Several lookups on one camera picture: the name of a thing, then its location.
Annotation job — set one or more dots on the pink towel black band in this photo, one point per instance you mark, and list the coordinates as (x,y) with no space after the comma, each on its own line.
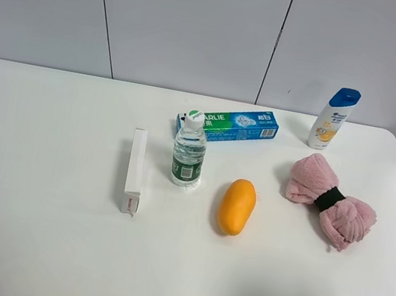
(343,219)

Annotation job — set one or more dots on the clear water bottle green label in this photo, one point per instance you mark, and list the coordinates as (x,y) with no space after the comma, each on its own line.
(189,150)

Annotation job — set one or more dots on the blue green toothpaste box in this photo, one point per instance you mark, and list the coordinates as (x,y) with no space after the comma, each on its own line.
(226,126)

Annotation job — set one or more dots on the yellow mango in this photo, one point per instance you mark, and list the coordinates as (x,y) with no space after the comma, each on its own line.
(236,207)

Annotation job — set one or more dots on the white cardboard box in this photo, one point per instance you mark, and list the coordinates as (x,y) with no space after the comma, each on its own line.
(132,190)

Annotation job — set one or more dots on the white shampoo bottle blue cap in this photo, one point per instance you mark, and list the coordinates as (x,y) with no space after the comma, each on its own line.
(332,117)

